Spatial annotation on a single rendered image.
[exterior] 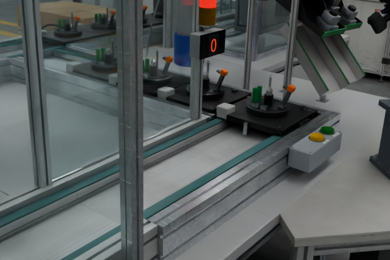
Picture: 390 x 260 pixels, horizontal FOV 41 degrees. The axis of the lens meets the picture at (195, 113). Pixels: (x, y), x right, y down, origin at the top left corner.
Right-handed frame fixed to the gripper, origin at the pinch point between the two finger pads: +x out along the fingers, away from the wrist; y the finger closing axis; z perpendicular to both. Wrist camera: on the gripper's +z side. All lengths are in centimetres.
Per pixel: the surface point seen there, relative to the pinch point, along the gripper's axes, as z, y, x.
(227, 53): 8, 2, 114
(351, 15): 3.2, 0.1, 13.2
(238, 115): 0, 58, 10
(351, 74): -17.0, 4.6, 24.6
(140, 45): 34, 95, -60
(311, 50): 0.2, 15.7, 21.8
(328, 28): 5.8, 15.2, 7.4
